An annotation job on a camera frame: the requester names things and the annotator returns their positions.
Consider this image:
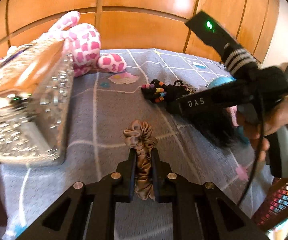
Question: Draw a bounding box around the black cable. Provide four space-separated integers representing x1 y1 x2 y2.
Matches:
236 90 265 207

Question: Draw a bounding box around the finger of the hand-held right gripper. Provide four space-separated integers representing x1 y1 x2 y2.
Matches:
167 97 184 115

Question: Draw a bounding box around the patterned dark clothing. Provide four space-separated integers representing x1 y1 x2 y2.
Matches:
252 177 288 233

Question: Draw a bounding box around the glittery gold storage box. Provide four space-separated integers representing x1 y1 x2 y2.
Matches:
0 40 74 166

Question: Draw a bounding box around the grey checked bed sheet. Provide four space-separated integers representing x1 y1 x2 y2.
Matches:
0 48 279 240

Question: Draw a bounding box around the black striped sock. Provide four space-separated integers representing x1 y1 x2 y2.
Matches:
219 42 288 100

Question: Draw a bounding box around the blue plush toy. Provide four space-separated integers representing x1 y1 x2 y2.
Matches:
206 76 249 144

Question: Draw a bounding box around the wooden panel headboard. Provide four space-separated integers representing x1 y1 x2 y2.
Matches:
0 0 280 67

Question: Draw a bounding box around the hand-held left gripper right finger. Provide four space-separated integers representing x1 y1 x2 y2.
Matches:
151 148 269 240

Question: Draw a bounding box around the person's right hand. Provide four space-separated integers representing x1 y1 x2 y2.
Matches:
237 96 288 162

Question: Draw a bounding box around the bundle of black hair ties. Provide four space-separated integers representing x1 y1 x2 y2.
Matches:
141 79 192 104

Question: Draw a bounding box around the pink spotted giraffe plush toy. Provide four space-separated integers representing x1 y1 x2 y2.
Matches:
9 11 127 78

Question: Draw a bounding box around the brown satin scrunchie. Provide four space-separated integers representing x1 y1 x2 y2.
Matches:
123 120 158 200

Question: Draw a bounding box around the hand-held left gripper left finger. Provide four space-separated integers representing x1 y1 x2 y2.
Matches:
17 148 137 240

